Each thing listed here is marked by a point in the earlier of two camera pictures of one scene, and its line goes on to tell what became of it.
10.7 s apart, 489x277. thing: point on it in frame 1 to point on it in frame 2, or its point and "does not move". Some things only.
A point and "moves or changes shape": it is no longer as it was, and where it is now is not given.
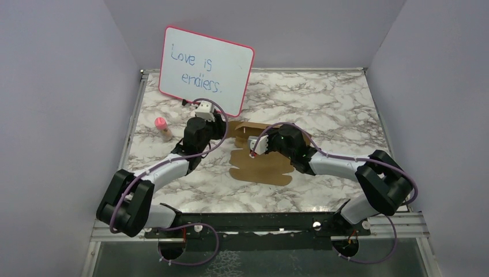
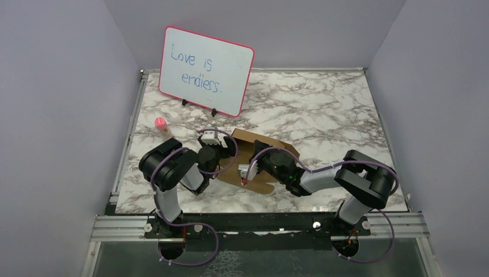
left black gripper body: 214,130 to 219,152
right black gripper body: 274,143 to 264,162
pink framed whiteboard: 195,66 does not move
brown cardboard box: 268,169 moves or changes shape
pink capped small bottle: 161,123 does not move
